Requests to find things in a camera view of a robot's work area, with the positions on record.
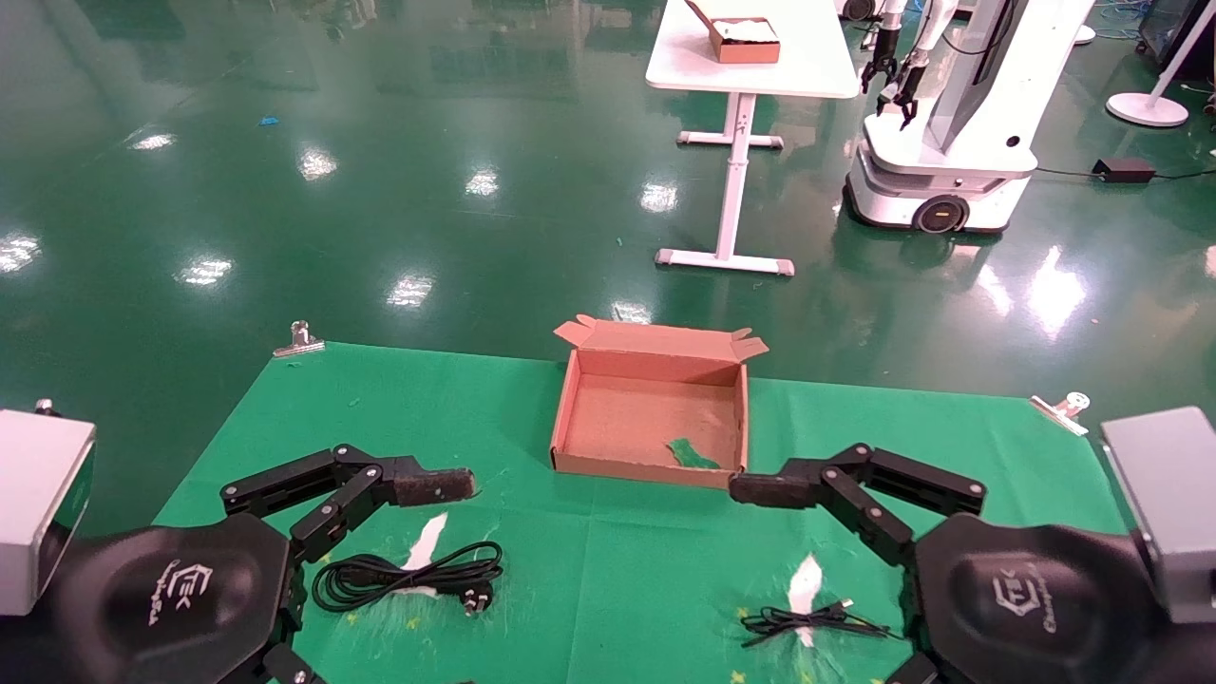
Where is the white background table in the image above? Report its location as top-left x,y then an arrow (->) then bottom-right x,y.
646,0 -> 861,277

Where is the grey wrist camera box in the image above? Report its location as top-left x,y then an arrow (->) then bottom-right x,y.
0,399 -> 97,617
1100,407 -> 1216,624

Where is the silver metal clip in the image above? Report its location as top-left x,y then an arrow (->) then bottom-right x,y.
1031,391 -> 1092,438
274,320 -> 326,359

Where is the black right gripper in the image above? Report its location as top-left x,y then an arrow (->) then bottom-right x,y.
885,515 -> 1216,684

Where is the black floor cable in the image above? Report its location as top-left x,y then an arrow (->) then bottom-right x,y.
1034,166 -> 1216,183

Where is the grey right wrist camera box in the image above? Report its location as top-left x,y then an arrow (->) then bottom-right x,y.
1100,407 -> 1216,624

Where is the white wheeled background robot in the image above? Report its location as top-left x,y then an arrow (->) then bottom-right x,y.
844,0 -> 1098,235

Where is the black power adapter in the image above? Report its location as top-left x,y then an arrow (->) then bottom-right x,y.
1092,158 -> 1157,185

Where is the small brown cardboard box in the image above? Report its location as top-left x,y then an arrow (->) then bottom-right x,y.
684,0 -> 782,66

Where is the white tape strip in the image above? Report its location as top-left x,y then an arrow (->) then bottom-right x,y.
399,513 -> 449,598

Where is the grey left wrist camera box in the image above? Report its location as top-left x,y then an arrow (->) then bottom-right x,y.
0,399 -> 97,617

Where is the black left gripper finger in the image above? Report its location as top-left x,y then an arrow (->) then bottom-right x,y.
220,444 -> 476,566

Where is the green table cloth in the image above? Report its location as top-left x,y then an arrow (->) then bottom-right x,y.
152,342 -> 1128,684

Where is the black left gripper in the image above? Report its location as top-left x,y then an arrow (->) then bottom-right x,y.
0,513 -> 319,684

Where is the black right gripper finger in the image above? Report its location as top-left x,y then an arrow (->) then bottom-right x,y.
729,443 -> 987,571

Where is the thin black USB cable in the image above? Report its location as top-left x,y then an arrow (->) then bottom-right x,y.
741,598 -> 894,649

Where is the open brown cardboard box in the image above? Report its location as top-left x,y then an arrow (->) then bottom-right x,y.
551,315 -> 769,489

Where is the black equipment case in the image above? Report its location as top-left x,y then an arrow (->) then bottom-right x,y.
1138,0 -> 1216,75

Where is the white round floor stand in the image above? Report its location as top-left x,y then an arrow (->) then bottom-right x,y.
1107,0 -> 1216,128

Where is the thick black power cable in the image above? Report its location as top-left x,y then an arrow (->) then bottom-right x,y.
312,541 -> 504,617

